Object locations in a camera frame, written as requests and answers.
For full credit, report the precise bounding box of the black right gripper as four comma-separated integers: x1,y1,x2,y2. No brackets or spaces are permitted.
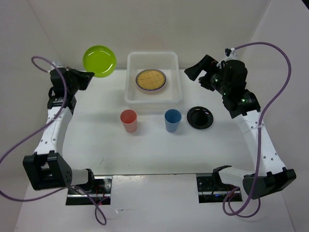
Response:
184,54,230,95

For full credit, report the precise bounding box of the green plastic plate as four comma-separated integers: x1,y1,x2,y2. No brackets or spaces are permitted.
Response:
83,45,117,78

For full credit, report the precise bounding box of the black plastic plate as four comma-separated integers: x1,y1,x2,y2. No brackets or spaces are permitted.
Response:
186,106,214,130

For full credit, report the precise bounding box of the red plastic cup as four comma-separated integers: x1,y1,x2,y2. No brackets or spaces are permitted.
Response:
120,109,137,133

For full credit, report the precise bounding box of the round bamboo woven plate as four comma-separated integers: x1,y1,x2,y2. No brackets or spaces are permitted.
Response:
136,69,167,90

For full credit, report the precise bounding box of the purple plastic plate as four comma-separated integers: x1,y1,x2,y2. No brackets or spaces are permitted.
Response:
135,69,168,92

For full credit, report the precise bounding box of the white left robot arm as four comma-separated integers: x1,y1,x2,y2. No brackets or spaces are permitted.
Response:
23,67,96,193

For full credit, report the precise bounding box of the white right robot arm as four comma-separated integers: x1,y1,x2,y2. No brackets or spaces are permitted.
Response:
184,55,296,200

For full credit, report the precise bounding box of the translucent white plastic bin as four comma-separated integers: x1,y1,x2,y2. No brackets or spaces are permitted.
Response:
125,52,183,114

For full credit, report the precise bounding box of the blue plastic cup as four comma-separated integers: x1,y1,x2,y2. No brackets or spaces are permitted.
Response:
164,109,182,133

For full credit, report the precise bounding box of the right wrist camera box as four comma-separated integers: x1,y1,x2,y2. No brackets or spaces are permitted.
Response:
216,48,239,68

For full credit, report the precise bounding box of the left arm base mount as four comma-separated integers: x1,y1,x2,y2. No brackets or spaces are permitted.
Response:
66,175,112,206

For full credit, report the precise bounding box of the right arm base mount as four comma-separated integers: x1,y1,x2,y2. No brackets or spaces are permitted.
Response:
196,174,235,203

